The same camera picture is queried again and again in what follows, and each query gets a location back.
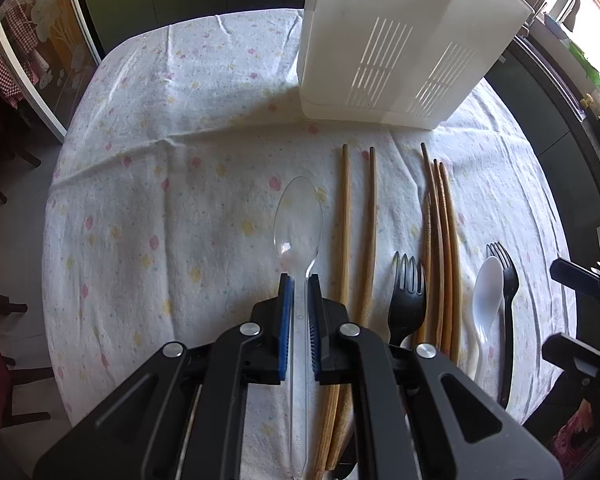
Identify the black plastic fork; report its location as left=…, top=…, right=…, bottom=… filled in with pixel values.
left=388, top=252, right=427, bottom=347
left=486, top=242, right=519, bottom=408

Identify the white plastic spoon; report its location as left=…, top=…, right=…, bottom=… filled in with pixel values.
left=471, top=256, right=504, bottom=386

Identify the brown wooden chopstick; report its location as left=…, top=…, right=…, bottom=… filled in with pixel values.
left=420, top=143, right=452, bottom=358
left=439, top=162, right=463, bottom=364

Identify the clear plastic spoon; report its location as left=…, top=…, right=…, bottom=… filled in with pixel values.
left=273, top=177, right=322, bottom=479

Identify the dark kitchen counter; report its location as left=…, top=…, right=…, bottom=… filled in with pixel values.
left=484, top=24, right=600, bottom=281

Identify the brown ridged chopstick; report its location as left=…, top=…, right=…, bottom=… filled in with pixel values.
left=415, top=193, right=431, bottom=344

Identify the white floral tablecloth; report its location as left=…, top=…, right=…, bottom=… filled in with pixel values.
left=42, top=10, right=577, bottom=422

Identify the metal sink faucet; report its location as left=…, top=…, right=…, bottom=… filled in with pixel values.
left=524, top=0, right=581, bottom=32

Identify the white plastic utensil caddy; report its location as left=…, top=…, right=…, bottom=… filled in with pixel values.
left=298, top=0, right=532, bottom=130

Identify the glass door with curtain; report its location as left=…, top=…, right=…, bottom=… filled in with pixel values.
left=0, top=0, right=100, bottom=140

